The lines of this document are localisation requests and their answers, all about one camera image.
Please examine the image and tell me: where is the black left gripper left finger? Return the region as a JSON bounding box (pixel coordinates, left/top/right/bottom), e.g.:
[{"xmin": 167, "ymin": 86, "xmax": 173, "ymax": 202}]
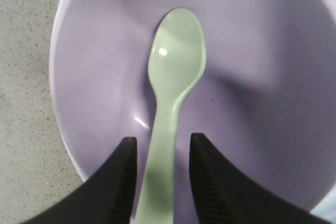
[{"xmin": 26, "ymin": 137, "xmax": 138, "ymax": 223}]

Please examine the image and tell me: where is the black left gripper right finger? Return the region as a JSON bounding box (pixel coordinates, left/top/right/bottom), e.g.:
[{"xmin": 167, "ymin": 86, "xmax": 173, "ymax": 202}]
[{"xmin": 189, "ymin": 133, "xmax": 326, "ymax": 223}]

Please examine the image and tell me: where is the purple plastic bowl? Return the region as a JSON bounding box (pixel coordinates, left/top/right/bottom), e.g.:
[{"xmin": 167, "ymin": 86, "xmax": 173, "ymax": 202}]
[{"xmin": 49, "ymin": 0, "xmax": 335, "ymax": 223}]

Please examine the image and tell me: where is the light green plastic spoon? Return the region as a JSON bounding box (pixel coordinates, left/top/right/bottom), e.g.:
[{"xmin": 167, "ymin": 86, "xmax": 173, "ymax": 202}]
[{"xmin": 135, "ymin": 8, "xmax": 207, "ymax": 223}]

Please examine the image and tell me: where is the light blue plate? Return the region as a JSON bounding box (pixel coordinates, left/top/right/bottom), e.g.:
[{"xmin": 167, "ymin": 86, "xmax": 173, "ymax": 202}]
[{"xmin": 310, "ymin": 185, "xmax": 336, "ymax": 223}]

